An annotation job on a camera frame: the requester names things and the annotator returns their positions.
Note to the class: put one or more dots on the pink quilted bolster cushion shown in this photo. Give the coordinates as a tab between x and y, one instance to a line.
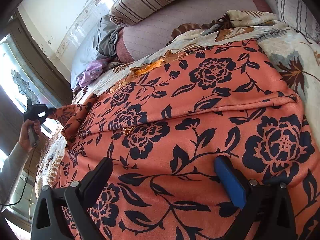
154	32

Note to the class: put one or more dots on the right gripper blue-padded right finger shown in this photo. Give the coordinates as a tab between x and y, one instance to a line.
269	204

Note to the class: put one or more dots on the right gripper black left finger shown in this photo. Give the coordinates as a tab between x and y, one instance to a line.
49	221

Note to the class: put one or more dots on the person's left forearm grey sleeve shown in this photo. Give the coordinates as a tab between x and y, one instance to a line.
10	174

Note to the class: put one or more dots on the light blue grey pillow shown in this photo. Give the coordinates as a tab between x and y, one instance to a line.
100	43

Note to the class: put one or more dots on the lilac patterned small garment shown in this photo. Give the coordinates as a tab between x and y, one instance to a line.
93	70

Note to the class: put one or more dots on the striped floral side pillow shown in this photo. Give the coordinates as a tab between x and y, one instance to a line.
296	14

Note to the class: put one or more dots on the cream leaf-print fleece blanket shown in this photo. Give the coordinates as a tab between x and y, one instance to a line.
295	57

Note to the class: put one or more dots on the orange black floral blouse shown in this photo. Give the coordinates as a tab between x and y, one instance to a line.
163	129

